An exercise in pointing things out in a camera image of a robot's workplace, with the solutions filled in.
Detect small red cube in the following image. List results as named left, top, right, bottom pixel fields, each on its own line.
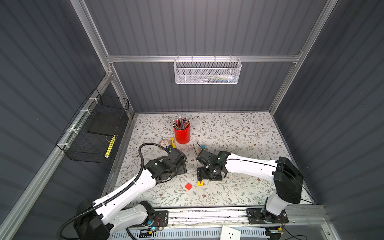
left=186, top=183, right=193, bottom=191

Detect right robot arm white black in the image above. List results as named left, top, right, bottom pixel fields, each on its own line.
left=196, top=150, right=304, bottom=224

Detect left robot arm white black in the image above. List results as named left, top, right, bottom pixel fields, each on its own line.
left=57, top=143, right=187, bottom=240

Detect tape roll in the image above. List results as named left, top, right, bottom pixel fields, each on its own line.
left=160, top=139, right=171, bottom=147

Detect yellow highlighter on table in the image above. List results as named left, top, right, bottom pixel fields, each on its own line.
left=171, top=138, right=177, bottom=148

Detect red pencil cup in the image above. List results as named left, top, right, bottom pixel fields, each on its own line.
left=174, top=125, right=191, bottom=145

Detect coloured pencils bunch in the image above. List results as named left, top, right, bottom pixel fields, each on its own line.
left=173, top=116, right=190, bottom=131

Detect yellow marker in black basket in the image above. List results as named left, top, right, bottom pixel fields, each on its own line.
left=105, top=135, right=116, bottom=159

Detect white power socket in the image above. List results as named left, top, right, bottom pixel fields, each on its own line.
left=220, top=226, right=241, bottom=240

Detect black pad in basket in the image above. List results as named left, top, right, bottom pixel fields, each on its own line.
left=87, top=113, right=121, bottom=137

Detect markers in white basket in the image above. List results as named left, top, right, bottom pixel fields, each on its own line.
left=200, top=75, right=238, bottom=84

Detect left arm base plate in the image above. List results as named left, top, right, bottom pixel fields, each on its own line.
left=142, top=211, right=169, bottom=228

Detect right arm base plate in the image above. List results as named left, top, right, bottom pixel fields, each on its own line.
left=246, top=208, right=289, bottom=225

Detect black wire wall basket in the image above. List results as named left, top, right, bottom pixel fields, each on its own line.
left=57, top=91, right=130, bottom=164

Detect white wire mesh basket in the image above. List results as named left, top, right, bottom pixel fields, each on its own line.
left=173, top=57, right=242, bottom=85

